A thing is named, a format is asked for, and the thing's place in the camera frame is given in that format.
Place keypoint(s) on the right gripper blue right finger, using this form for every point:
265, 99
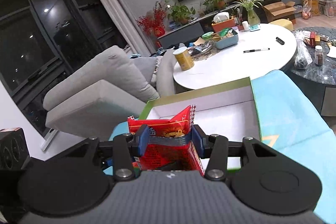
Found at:
213, 147

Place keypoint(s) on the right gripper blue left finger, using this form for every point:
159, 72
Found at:
125, 148

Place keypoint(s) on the red snack bag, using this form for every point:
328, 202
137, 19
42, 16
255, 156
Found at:
170, 144

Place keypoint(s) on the green cardboard box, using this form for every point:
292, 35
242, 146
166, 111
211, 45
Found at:
226, 109

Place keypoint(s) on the grey sofa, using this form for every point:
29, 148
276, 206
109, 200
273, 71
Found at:
106, 91

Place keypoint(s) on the blue table mat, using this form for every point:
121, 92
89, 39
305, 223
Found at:
290, 124

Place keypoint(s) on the yellow can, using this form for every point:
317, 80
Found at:
184, 58

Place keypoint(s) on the black pen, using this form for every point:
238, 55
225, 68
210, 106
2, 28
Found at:
257, 50

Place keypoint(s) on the light blue container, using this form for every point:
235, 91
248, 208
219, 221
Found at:
225, 38

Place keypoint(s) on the white round table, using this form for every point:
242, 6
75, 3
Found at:
232, 64

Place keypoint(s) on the orange tissue box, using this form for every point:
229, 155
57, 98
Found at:
221, 21

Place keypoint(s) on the black marker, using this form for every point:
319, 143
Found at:
280, 41

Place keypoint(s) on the dark marble round table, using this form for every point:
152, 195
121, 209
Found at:
317, 82

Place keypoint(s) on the red flower decoration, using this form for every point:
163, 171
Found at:
153, 22

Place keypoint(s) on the glass vase with plant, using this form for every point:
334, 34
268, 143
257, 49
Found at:
249, 5

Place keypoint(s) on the small spice jar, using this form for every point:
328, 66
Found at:
318, 55

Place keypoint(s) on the grey curtain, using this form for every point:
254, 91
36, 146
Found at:
124, 20

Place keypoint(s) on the open cardboard box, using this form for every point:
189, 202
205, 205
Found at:
280, 10

